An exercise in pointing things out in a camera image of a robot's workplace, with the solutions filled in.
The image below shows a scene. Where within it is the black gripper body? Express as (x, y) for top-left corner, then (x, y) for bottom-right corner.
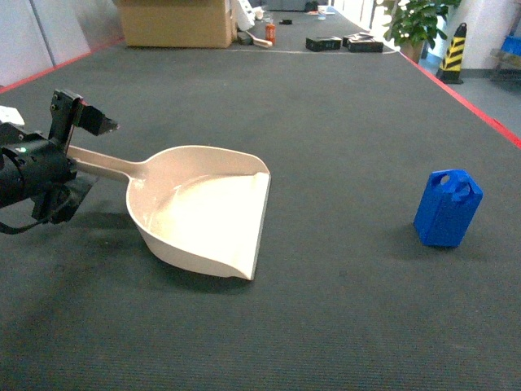
(1, 130), (77, 196)

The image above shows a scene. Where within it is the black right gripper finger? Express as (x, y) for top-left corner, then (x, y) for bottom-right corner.
(49, 90), (119, 152)

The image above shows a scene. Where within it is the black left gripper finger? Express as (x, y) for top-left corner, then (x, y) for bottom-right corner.
(31, 174), (99, 224)

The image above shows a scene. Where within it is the beige plastic dustpan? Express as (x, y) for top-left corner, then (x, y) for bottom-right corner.
(68, 145), (271, 281)

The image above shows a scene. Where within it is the blue plastic part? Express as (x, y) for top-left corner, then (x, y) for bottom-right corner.
(414, 169), (484, 248)

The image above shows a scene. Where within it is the large cardboard box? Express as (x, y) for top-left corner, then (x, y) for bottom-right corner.
(116, 0), (236, 48)

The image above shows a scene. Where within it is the orange bottle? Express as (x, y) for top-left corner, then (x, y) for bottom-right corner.
(265, 23), (276, 45)

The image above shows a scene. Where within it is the black box left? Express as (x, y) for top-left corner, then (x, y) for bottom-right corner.
(305, 36), (342, 52)

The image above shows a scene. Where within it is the black box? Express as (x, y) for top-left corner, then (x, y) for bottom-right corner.
(342, 33), (383, 53)
(305, 36), (342, 52)

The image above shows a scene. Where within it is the black box right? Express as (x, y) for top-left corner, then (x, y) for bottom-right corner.
(342, 33), (383, 53)

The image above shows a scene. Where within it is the green potted plant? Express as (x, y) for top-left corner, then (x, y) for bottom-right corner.
(377, 0), (462, 64)

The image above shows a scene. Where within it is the yellow black striped bollard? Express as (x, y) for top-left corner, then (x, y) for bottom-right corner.
(436, 22), (467, 85)

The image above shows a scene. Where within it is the black cable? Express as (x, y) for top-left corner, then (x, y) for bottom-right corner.
(0, 217), (50, 235)

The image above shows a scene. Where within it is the wooden handled brush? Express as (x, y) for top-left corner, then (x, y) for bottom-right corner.
(237, 31), (273, 49)

